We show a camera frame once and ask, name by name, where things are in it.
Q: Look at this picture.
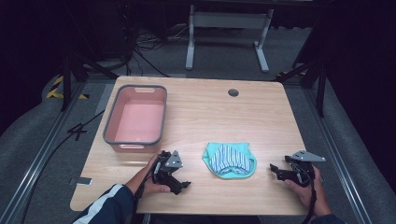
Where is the black cross tape mark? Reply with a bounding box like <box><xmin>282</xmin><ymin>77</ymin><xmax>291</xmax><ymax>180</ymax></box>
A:
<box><xmin>67</xmin><ymin>122</ymin><xmax>89</xmax><ymax>142</ymax></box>

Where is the person's right hand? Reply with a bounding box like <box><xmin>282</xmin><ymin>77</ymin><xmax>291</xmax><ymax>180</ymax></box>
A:
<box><xmin>283</xmin><ymin>165</ymin><xmax>332</xmax><ymax>217</ymax></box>

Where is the bundle of black cables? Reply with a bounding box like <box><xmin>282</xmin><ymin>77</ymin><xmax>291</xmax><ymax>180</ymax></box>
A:
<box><xmin>122</xmin><ymin>22</ymin><xmax>195</xmax><ymax>78</ymax></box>

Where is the hand-held gripper black cable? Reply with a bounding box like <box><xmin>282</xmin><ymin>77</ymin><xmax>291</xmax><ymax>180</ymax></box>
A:
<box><xmin>132</xmin><ymin>163</ymin><xmax>158</xmax><ymax>224</ymax></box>
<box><xmin>299</xmin><ymin>174</ymin><xmax>318</xmax><ymax>224</ymax></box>

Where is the teal striped underwear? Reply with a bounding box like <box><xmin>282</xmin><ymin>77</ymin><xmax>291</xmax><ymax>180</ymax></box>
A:
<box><xmin>202</xmin><ymin>142</ymin><xmax>258</xmax><ymax>180</ymax></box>

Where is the black metal stand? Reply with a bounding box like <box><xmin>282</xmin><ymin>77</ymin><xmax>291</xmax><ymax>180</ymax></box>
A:
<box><xmin>60</xmin><ymin>50</ymin><xmax>120</xmax><ymax>112</ymax></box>
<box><xmin>273</xmin><ymin>57</ymin><xmax>329</xmax><ymax>119</ymax></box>

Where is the right hand-held gripper black cable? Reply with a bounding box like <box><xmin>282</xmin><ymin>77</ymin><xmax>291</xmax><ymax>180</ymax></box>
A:
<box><xmin>299</xmin><ymin>174</ymin><xmax>318</xmax><ymax>224</ymax></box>

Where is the white metal table frame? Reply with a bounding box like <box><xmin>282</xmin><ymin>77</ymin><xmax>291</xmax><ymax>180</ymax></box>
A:
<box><xmin>185</xmin><ymin>4</ymin><xmax>276</xmax><ymax>75</ymax></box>

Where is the black floor cable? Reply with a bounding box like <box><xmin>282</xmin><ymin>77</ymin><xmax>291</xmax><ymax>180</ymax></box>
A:
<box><xmin>18</xmin><ymin>109</ymin><xmax>106</xmax><ymax>224</ymax></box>

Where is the aluminium floor rail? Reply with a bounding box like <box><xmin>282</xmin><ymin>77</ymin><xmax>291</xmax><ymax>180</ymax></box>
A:
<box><xmin>303</xmin><ymin>88</ymin><xmax>374</xmax><ymax>224</ymax></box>
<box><xmin>0</xmin><ymin>81</ymin><xmax>86</xmax><ymax>224</ymax></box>

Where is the left hand-held gripper black cable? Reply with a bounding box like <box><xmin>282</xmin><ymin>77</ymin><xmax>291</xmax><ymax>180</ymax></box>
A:
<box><xmin>132</xmin><ymin>163</ymin><xmax>158</xmax><ymax>224</ymax></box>

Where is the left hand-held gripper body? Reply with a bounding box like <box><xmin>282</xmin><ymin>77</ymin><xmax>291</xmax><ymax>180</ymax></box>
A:
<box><xmin>151</xmin><ymin>149</ymin><xmax>184</xmax><ymax>185</ymax></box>

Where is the pink basin with grey rim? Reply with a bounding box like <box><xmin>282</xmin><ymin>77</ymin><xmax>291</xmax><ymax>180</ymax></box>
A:
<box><xmin>102</xmin><ymin>84</ymin><xmax>168</xmax><ymax>154</ymax></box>

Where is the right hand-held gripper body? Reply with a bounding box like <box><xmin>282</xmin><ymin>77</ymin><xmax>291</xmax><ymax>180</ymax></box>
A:
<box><xmin>284</xmin><ymin>149</ymin><xmax>327</xmax><ymax>188</ymax></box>

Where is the person's left hand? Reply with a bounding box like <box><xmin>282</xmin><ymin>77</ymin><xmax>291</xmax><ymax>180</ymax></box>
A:
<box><xmin>135</xmin><ymin>153</ymin><xmax>172</xmax><ymax>197</ymax></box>

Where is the yellow black striped floor tape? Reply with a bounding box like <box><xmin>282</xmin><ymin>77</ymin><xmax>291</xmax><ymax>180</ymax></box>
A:
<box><xmin>45</xmin><ymin>75</ymin><xmax>91</xmax><ymax>101</ymax></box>

